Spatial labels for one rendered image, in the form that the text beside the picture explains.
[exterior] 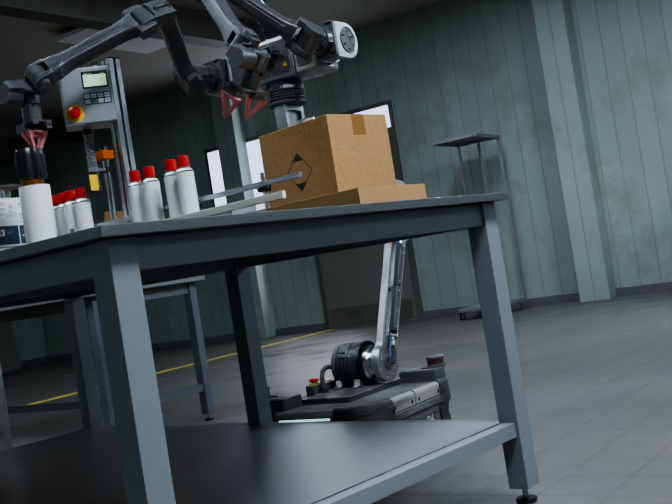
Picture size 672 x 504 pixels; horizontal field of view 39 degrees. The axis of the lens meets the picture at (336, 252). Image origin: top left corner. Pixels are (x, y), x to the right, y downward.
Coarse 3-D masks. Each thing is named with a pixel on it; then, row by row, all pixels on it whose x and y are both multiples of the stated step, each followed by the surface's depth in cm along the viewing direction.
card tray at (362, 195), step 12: (348, 192) 218; (360, 192) 216; (372, 192) 220; (384, 192) 223; (396, 192) 226; (408, 192) 230; (420, 192) 234; (288, 204) 230; (300, 204) 228; (312, 204) 225; (324, 204) 223; (336, 204) 220; (348, 204) 218
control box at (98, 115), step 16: (64, 80) 309; (80, 80) 311; (64, 96) 309; (80, 96) 310; (112, 96) 313; (64, 112) 310; (96, 112) 311; (112, 112) 312; (80, 128) 315; (96, 128) 319
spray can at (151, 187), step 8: (144, 168) 284; (152, 168) 284; (144, 176) 284; (152, 176) 284; (144, 184) 283; (152, 184) 283; (144, 192) 283; (152, 192) 282; (160, 192) 285; (152, 200) 282; (160, 200) 284; (152, 208) 282; (160, 208) 283; (152, 216) 282; (160, 216) 283
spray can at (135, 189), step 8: (136, 176) 288; (136, 184) 287; (128, 192) 289; (136, 192) 287; (136, 200) 287; (144, 200) 288; (136, 208) 287; (144, 208) 287; (136, 216) 287; (144, 216) 287
